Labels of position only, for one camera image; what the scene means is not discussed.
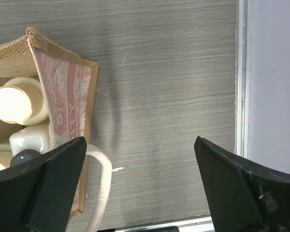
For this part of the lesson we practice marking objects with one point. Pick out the brown canvas bag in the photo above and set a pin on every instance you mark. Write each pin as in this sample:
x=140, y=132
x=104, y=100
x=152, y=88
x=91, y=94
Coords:
x=68, y=82

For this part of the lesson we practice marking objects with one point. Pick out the white square bottle black cap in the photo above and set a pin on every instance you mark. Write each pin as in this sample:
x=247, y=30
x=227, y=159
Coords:
x=28, y=143

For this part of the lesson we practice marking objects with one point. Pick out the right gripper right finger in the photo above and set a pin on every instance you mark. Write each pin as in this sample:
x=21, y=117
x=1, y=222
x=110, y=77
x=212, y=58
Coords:
x=242, y=196

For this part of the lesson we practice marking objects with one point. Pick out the yellow-green bottle cream cap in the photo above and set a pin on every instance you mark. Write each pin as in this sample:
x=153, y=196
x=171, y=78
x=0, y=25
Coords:
x=5, y=156

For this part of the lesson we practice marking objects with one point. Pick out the cream bottle beige cap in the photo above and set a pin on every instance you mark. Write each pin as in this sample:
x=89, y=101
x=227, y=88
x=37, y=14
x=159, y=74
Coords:
x=22, y=102

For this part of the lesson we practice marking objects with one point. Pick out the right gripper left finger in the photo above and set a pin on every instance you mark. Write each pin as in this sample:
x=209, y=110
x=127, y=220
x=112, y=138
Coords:
x=37, y=195

